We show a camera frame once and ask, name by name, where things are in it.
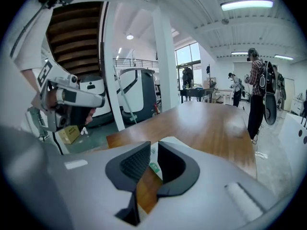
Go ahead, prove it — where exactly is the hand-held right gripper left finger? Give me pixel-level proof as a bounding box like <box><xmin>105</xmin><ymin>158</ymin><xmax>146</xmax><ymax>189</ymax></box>
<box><xmin>59</xmin><ymin>140</ymin><xmax>152</xmax><ymax>230</ymax></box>

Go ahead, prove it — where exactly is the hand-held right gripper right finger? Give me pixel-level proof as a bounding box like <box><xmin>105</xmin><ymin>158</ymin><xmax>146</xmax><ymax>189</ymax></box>
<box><xmin>141</xmin><ymin>137</ymin><xmax>276</xmax><ymax>230</ymax></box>

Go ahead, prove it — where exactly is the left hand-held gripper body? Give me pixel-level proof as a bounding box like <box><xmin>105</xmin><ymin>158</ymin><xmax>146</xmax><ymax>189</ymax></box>
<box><xmin>37</xmin><ymin>58</ymin><xmax>96</xmax><ymax>133</ymax></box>

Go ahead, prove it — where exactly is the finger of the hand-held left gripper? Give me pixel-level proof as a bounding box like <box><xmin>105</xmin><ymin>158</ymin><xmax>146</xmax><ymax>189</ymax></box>
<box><xmin>55</xmin><ymin>88</ymin><xmax>106</xmax><ymax>109</ymax></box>

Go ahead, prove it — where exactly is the small green white packet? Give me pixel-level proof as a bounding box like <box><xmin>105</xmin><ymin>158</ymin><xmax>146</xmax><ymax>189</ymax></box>
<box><xmin>149</xmin><ymin>141</ymin><xmax>164</xmax><ymax>180</ymax></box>

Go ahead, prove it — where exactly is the person's left forearm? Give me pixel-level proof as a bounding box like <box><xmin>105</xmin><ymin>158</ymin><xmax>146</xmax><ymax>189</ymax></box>
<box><xmin>20</xmin><ymin>68</ymin><xmax>43</xmax><ymax>106</ymax></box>

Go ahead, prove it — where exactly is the person's left hand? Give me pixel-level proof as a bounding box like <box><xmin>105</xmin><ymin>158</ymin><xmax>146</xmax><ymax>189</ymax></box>
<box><xmin>45</xmin><ymin>90</ymin><xmax>60</xmax><ymax>110</ymax></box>

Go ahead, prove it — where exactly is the labelled cardboard box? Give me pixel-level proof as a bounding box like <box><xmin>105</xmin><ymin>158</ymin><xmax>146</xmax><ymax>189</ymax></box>
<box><xmin>58</xmin><ymin>125</ymin><xmax>81</xmax><ymax>145</ymax></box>

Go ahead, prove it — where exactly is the person's white shirt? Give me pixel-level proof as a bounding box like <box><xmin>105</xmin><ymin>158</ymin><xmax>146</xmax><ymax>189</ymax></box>
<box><xmin>0</xmin><ymin>0</ymin><xmax>65</xmax><ymax>134</ymax></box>

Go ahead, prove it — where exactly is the white and grey cleaning machine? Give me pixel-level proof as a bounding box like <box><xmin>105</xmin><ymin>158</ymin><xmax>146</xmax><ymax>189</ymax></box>
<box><xmin>118</xmin><ymin>67</ymin><xmax>159</xmax><ymax>125</ymax></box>

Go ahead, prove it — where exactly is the wooden staircase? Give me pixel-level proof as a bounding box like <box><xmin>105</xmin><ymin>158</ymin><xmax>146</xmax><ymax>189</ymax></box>
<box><xmin>46</xmin><ymin>1</ymin><xmax>104</xmax><ymax>78</ymax></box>

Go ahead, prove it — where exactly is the black metal railing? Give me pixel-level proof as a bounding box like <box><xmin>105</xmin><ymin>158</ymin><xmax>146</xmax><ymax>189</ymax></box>
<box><xmin>112</xmin><ymin>57</ymin><xmax>159</xmax><ymax>69</ymax></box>

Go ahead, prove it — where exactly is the black work table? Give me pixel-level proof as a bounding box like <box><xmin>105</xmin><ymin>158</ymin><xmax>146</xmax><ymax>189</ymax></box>
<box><xmin>180</xmin><ymin>88</ymin><xmax>214</xmax><ymax>103</ymax></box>

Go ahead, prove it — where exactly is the white square pillar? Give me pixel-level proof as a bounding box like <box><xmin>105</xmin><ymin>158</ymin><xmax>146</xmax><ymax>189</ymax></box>
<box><xmin>152</xmin><ymin>8</ymin><xmax>181</xmax><ymax>115</ymax></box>

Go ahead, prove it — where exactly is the black headset stand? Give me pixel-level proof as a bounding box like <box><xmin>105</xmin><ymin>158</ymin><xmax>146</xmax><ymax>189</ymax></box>
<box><xmin>205</xmin><ymin>65</ymin><xmax>212</xmax><ymax>98</ymax></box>

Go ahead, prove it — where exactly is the large glass window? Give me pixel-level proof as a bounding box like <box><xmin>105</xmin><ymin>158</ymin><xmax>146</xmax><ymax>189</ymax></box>
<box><xmin>174</xmin><ymin>42</ymin><xmax>201</xmax><ymax>91</ymax></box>

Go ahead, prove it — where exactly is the white cabinet with round holes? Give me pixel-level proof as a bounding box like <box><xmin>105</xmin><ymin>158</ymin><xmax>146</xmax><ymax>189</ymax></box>
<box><xmin>278</xmin><ymin>113</ymin><xmax>307</xmax><ymax>174</ymax></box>

